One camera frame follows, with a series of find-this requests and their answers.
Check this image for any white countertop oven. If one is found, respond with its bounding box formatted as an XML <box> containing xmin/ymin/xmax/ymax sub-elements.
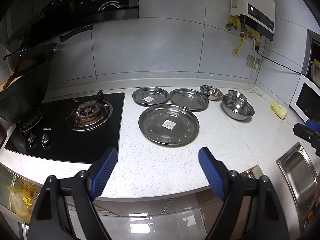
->
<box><xmin>289</xmin><ymin>75</ymin><xmax>320</xmax><ymax>123</ymax></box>

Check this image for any yellow sponge cloth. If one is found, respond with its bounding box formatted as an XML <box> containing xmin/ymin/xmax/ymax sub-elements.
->
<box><xmin>269</xmin><ymin>102</ymin><xmax>288</xmax><ymax>120</ymax></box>

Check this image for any small steel bowl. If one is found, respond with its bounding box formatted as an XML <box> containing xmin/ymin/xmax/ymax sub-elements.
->
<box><xmin>227</xmin><ymin>90</ymin><xmax>247</xmax><ymax>102</ymax></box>

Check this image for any kitchen base cabinet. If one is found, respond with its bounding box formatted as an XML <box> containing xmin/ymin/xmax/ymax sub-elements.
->
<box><xmin>65</xmin><ymin>165</ymin><xmax>265</xmax><ymax>220</ymax></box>

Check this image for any large steel bowl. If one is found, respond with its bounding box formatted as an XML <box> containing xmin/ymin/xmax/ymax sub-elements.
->
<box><xmin>220</xmin><ymin>94</ymin><xmax>255</xmax><ymax>122</ymax></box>

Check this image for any black glass gas stove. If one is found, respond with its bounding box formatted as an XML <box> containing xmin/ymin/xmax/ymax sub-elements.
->
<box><xmin>4</xmin><ymin>92</ymin><xmax>125</xmax><ymax>164</ymax></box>

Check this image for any black range hood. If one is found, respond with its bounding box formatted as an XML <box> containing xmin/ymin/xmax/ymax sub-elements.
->
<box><xmin>5</xmin><ymin>0</ymin><xmax>140</xmax><ymax>53</ymax></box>

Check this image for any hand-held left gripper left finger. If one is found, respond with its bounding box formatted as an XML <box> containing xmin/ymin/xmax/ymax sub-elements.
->
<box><xmin>28</xmin><ymin>146</ymin><xmax>118</xmax><ymax>240</ymax></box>

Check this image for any built-in wall cabinet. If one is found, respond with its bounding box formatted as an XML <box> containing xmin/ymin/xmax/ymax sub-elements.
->
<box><xmin>303</xmin><ymin>29</ymin><xmax>320</xmax><ymax>88</ymax></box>

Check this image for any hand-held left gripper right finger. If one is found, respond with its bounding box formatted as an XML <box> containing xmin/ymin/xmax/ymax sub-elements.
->
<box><xmin>198</xmin><ymin>147</ymin><xmax>290</xmax><ymax>240</ymax></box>

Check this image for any stainless steel sink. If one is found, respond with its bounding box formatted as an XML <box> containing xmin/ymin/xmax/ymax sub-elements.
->
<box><xmin>276</xmin><ymin>142</ymin><xmax>320</xmax><ymax>220</ymax></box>

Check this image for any medium steel plate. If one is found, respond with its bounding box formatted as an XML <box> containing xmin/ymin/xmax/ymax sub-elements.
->
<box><xmin>169</xmin><ymin>88</ymin><xmax>209</xmax><ymax>112</ymax></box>

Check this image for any large steel plate with label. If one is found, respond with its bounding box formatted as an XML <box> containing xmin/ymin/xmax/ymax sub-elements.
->
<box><xmin>138</xmin><ymin>104</ymin><xmax>200</xmax><ymax>145</ymax></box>

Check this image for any black cooking pot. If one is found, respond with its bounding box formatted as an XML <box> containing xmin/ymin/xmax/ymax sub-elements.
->
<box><xmin>0</xmin><ymin>60</ymin><xmax>52</xmax><ymax>124</ymax></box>

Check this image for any wall socket with white plug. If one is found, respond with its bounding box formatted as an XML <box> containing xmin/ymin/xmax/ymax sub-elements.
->
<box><xmin>247</xmin><ymin>54</ymin><xmax>262</xmax><ymax>69</ymax></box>

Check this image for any black power cable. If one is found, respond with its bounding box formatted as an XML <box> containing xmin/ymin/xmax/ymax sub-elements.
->
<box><xmin>255</xmin><ymin>44</ymin><xmax>308</xmax><ymax>76</ymax></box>

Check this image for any medium steel bowl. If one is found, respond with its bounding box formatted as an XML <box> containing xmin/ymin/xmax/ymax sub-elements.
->
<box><xmin>199</xmin><ymin>85</ymin><xmax>223</xmax><ymax>101</ymax></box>

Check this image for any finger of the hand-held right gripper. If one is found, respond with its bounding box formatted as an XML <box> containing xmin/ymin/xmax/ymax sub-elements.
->
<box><xmin>293</xmin><ymin>119</ymin><xmax>320</xmax><ymax>157</ymax></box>

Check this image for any steel wok with black handle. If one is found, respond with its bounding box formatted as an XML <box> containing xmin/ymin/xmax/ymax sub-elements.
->
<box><xmin>3</xmin><ymin>24</ymin><xmax>93</xmax><ymax>68</ymax></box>

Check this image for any white power cable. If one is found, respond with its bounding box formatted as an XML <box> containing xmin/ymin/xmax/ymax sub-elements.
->
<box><xmin>249</xmin><ymin>65</ymin><xmax>263</xmax><ymax>96</ymax></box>

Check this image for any gas burner pan support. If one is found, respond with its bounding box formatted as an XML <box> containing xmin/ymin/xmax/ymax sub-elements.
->
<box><xmin>66</xmin><ymin>90</ymin><xmax>113</xmax><ymax>132</ymax></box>
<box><xmin>19</xmin><ymin>107</ymin><xmax>45</xmax><ymax>133</ymax></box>

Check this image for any wooden utensil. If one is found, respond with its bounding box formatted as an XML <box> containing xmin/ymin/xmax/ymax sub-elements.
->
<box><xmin>0</xmin><ymin>76</ymin><xmax>16</xmax><ymax>91</ymax></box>

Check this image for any yellow plastic bag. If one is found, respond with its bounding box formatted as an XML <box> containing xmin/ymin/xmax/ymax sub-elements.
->
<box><xmin>7</xmin><ymin>184</ymin><xmax>40</xmax><ymax>223</ymax></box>

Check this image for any small steel plate with label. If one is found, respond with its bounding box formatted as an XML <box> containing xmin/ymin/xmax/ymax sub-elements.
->
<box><xmin>132</xmin><ymin>87</ymin><xmax>169</xmax><ymax>106</ymax></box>

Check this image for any yellow gas hose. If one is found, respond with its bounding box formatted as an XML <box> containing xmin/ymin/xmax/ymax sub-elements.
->
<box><xmin>231</xmin><ymin>15</ymin><xmax>263</xmax><ymax>55</ymax></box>

